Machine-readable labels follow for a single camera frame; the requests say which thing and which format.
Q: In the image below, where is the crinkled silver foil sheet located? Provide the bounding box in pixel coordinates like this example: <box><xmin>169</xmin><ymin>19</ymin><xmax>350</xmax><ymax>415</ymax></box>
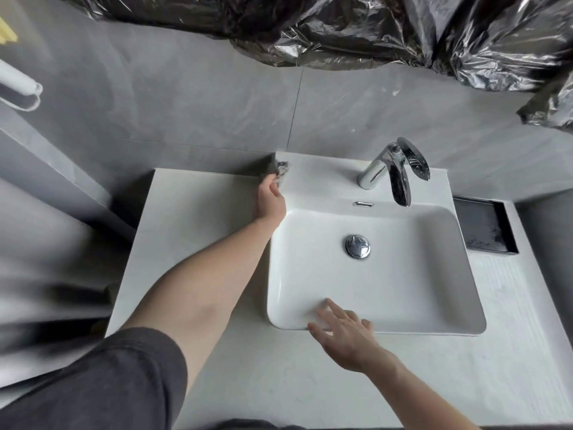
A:
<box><xmin>53</xmin><ymin>0</ymin><xmax>573</xmax><ymax>131</ymax></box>

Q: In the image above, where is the black rectangular tray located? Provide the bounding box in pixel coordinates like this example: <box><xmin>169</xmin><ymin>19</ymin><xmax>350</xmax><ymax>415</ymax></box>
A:
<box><xmin>452</xmin><ymin>195</ymin><xmax>519</xmax><ymax>255</ymax></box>

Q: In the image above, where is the chrome faucet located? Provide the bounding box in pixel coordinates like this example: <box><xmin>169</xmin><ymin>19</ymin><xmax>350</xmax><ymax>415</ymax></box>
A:
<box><xmin>357</xmin><ymin>137</ymin><xmax>431</xmax><ymax>208</ymax></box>

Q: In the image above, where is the person's right hand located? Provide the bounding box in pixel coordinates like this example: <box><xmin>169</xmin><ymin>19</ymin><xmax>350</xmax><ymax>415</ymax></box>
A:
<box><xmin>307</xmin><ymin>298</ymin><xmax>400</xmax><ymax>377</ymax></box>

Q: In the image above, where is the chrome drain stopper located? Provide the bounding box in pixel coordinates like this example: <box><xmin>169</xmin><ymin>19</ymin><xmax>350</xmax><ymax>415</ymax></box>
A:
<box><xmin>345</xmin><ymin>234</ymin><xmax>372</xmax><ymax>259</ymax></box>

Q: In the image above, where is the person's left hand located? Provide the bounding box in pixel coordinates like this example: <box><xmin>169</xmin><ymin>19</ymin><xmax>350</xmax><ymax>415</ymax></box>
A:
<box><xmin>255</xmin><ymin>173</ymin><xmax>287</xmax><ymax>229</ymax></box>

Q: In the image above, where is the person's left forearm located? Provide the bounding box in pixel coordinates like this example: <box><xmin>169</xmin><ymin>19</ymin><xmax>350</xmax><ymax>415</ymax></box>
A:
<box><xmin>120</xmin><ymin>216</ymin><xmax>284</xmax><ymax>395</ymax></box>

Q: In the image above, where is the gray cleaning cloth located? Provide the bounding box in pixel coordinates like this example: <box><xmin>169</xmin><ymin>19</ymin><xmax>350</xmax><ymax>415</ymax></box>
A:
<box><xmin>259</xmin><ymin>158</ymin><xmax>290</xmax><ymax>189</ymax></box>

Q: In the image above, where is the yellow object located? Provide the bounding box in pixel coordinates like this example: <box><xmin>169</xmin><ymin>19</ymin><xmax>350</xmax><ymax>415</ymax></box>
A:
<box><xmin>0</xmin><ymin>15</ymin><xmax>19</xmax><ymax>45</ymax></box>

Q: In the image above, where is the person's right forearm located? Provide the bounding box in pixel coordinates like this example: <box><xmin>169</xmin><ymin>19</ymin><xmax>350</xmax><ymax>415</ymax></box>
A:
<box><xmin>369</xmin><ymin>349</ymin><xmax>482</xmax><ymax>430</ymax></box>

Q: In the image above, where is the white ceramic sink basin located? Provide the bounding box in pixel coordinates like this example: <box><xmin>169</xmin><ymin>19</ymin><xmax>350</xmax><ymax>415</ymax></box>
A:
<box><xmin>267</xmin><ymin>151</ymin><xmax>488</xmax><ymax>337</ymax></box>

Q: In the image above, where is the dark gray shirt sleeve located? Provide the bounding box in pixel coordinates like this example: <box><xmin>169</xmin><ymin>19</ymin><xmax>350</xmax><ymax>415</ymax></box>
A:
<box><xmin>0</xmin><ymin>327</ymin><xmax>188</xmax><ymax>430</ymax></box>

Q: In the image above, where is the white towel bar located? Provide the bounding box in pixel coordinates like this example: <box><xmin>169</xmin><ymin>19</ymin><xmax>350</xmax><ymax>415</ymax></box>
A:
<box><xmin>0</xmin><ymin>58</ymin><xmax>44</xmax><ymax>113</ymax></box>

